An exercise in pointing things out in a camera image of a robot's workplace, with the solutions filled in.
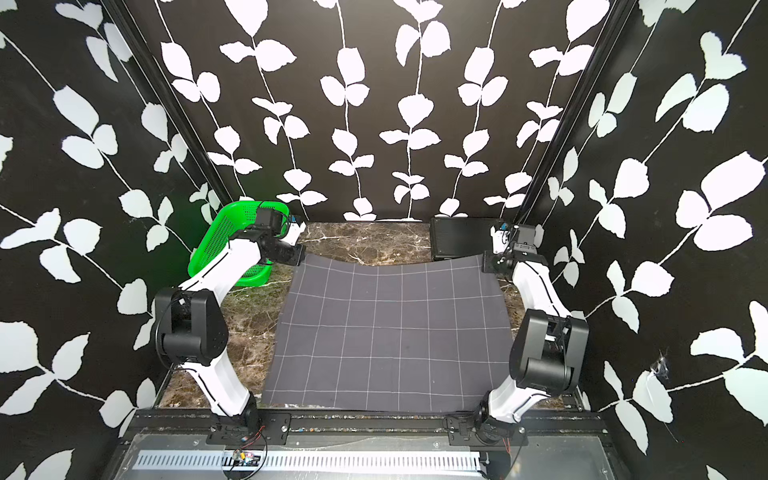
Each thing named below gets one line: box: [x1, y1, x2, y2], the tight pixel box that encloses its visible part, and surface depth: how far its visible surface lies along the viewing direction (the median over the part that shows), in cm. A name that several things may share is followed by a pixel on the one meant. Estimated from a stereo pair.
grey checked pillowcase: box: [262, 254, 514, 412], surface depth 90 cm
